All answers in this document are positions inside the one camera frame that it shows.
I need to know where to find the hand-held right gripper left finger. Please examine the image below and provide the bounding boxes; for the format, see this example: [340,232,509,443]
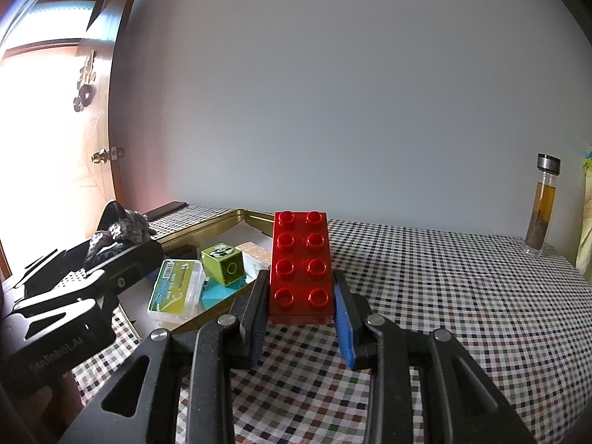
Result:
[58,269,271,444]

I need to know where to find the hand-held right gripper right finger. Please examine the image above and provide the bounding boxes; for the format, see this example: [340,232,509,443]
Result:
[332,269,539,444]

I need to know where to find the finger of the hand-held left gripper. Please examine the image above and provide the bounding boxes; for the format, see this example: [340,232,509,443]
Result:
[23,200,128,287]
[14,243,165,321]

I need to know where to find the black grey speckled object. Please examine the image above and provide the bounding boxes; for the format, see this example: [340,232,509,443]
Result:
[84,209,155,266]

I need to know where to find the teal box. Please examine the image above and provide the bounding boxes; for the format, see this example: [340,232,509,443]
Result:
[199,275,253,310]

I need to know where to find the green white floss box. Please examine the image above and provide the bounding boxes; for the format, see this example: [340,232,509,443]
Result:
[147,259,206,327]

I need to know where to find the green toy block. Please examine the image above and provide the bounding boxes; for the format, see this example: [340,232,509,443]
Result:
[200,243,248,287]

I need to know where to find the red toy brick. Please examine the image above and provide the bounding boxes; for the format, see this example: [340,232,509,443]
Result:
[267,210,336,325]

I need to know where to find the gold rectangular tin box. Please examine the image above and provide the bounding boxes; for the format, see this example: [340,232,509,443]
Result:
[108,208,278,343]

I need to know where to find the person's left forearm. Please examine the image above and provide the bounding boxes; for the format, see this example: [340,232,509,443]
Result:
[44,370,81,426]

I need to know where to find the dark smartphone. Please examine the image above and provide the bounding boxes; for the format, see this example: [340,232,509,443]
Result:
[143,201,188,221]

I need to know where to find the checkered tablecloth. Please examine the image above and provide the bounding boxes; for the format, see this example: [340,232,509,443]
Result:
[69,203,592,444]

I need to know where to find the brown wooden door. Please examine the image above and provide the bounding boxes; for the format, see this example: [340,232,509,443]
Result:
[69,0,144,223]

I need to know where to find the hanging door ornament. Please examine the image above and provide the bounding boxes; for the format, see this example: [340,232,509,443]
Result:
[73,51,97,112]

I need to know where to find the glass tea bottle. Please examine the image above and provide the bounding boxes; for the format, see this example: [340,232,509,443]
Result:
[524,152,562,256]

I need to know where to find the green yellow printed cloth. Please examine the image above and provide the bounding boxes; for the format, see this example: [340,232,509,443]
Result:
[575,148,592,278]

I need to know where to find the brass door handle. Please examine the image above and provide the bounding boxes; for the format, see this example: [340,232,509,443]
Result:
[91,147,125,164]

